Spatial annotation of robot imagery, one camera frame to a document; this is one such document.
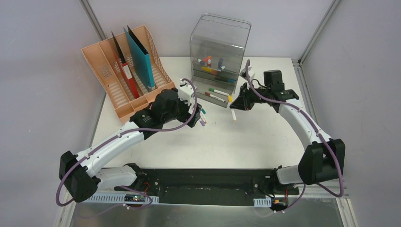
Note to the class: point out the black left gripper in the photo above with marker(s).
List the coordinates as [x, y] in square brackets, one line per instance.
[194, 114]

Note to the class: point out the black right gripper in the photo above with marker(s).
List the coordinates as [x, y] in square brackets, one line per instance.
[243, 101]

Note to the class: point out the black highlighter blue cap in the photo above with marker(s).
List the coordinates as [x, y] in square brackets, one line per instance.
[231, 81]

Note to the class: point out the white marker dark red cap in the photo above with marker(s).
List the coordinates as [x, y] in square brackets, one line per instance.
[215, 97]

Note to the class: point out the white marker green cap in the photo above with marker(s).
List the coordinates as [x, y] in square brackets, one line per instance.
[219, 92]

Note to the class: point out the dark blue small bottle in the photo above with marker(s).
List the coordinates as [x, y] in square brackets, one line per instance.
[220, 62]

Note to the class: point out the red orange small bottle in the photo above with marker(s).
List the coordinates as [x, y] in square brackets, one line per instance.
[206, 59]

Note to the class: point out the smoked clear drawer box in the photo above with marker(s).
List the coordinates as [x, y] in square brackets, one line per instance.
[219, 37]

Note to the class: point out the teal folder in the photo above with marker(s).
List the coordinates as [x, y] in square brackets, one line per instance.
[141, 60]

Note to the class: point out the red folder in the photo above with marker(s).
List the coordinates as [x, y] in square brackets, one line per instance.
[125, 69]

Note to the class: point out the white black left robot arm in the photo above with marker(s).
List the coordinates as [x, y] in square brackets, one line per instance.
[84, 173]

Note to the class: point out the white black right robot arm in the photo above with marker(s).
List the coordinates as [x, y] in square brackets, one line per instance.
[323, 158]

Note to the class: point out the peach plastic file organizer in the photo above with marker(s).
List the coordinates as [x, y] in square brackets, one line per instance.
[112, 63]

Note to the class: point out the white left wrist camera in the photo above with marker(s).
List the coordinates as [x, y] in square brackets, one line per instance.
[186, 94]

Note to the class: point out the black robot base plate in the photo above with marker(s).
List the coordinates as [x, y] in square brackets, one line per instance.
[223, 187]

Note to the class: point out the aluminium frame rail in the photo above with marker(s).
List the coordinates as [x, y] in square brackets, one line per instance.
[346, 211]

